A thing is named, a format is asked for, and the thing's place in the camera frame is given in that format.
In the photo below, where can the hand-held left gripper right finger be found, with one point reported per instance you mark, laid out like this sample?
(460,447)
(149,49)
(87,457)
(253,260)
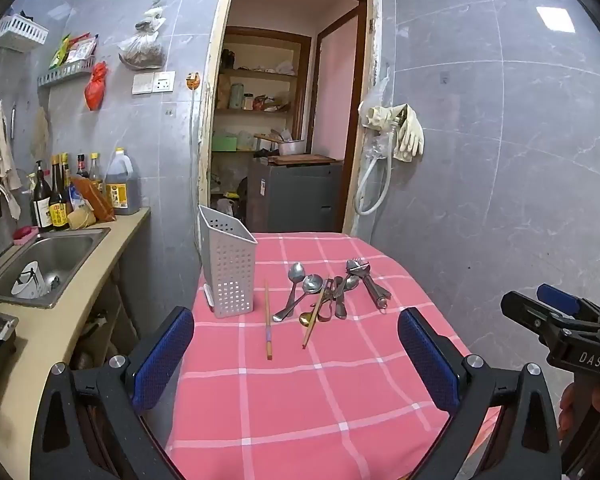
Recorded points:
(427,360)

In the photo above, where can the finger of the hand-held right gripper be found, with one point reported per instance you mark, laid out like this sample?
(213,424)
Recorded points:
(557,299)
(530,315)

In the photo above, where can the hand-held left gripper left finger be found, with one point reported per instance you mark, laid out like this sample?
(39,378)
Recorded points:
(162,360)

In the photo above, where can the steel table knife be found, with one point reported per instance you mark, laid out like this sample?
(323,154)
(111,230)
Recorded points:
(340,307)

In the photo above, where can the grey perforated utensil holder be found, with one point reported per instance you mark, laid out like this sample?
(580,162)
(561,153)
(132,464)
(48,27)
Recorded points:
(230,280)

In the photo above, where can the bamboo chopstick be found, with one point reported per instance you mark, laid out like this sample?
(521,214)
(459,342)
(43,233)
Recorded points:
(312,327)
(268,330)

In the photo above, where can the gold spoon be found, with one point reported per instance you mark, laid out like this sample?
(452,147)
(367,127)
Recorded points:
(306,319)

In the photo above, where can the large steel spoon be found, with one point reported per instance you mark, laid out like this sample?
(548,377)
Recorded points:
(312,283)
(296,271)

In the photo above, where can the person's right hand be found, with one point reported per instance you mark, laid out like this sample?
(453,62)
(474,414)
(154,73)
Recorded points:
(567,410)

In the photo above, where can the beige kitchen counter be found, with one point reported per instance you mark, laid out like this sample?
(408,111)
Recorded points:
(45,340)

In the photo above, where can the pink checked tablecloth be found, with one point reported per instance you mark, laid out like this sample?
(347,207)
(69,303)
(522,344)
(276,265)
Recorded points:
(290,400)

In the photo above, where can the steel sink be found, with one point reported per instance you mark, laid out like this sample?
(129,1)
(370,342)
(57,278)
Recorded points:
(65,255)

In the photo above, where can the beige packet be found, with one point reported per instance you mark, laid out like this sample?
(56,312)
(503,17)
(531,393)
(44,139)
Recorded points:
(81,219)

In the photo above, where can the orange packet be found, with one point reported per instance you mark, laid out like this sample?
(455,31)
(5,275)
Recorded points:
(97,202)

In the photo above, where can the large brown liquid jug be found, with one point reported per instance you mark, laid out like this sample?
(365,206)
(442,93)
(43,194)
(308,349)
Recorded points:
(122,190)

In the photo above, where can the blue white packet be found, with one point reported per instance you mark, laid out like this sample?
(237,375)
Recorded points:
(77,200)

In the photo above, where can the dark bottle yellow label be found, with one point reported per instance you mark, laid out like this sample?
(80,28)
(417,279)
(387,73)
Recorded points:
(59,210)

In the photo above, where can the pink sponge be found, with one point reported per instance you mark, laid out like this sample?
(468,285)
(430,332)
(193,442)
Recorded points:
(25,235)

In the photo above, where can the dark bottle white label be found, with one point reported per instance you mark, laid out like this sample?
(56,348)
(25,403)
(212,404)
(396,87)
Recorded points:
(42,210)

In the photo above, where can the clear bottle yellow cap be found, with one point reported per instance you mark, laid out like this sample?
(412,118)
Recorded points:
(95,172)

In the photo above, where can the dark bottle dark cap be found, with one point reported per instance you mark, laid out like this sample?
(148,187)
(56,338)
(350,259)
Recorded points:
(82,167)

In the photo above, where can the grey cabinet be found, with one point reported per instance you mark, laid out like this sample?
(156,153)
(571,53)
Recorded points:
(295,195)

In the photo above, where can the slim bottle yellow cap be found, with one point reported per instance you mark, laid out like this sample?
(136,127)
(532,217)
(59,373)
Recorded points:
(66,167)

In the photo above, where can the cream rubber glove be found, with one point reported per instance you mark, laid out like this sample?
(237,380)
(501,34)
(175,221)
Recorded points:
(377,115)
(411,135)

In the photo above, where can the green box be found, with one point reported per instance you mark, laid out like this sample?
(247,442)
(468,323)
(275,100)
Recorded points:
(224,142)

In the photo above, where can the wooden cutting board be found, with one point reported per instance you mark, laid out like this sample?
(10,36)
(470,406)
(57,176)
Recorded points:
(300,159)

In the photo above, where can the metal pot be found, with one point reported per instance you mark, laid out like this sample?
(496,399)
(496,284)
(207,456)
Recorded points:
(291,147)

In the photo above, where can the wooden shelf unit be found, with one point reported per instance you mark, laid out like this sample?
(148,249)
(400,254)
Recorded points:
(252,112)

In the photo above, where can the small glass jar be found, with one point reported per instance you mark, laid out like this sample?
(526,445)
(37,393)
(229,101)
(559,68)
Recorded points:
(248,101)

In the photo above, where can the green canister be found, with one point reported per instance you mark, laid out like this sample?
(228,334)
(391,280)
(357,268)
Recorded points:
(236,96)

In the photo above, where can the snack packets on shelf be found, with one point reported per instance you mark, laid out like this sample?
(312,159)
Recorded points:
(270,104)

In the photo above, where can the red plastic bag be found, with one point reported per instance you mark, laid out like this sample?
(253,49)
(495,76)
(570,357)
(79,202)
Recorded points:
(95,90)

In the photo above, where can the clear bag of dried goods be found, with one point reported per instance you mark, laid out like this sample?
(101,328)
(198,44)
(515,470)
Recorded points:
(140,52)

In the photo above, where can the white plastic bag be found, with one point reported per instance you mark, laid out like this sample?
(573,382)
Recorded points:
(285,67)

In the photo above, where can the red snack packet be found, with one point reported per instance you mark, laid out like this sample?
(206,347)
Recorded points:
(82,49)

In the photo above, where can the green snack packet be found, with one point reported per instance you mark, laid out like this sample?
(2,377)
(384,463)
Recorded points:
(58,55)

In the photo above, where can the wooden door frame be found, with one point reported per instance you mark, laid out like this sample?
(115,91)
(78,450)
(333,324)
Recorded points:
(207,110)

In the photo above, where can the white wall switch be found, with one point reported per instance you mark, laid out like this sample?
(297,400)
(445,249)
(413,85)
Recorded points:
(142,84)

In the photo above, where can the white wall socket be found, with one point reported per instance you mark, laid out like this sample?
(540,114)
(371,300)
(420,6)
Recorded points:
(164,82)

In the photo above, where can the orange wall hook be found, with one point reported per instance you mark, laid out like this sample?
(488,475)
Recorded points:
(193,81)

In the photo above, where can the grey wall shelf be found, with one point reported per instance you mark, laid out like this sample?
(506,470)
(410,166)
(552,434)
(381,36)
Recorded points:
(62,76)

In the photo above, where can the white wall basket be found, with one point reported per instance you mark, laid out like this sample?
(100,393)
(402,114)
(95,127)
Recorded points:
(20,35)

